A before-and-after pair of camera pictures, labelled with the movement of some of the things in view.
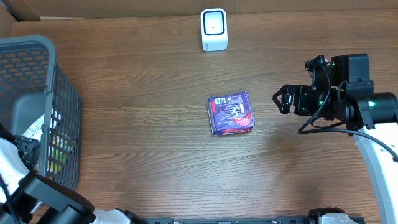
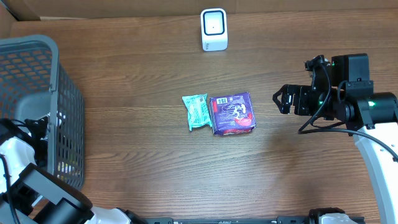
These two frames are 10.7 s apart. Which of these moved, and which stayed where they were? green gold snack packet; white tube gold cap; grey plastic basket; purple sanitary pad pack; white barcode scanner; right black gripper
Moved: green gold snack packet; white tube gold cap
Stayed: right black gripper; grey plastic basket; purple sanitary pad pack; white barcode scanner
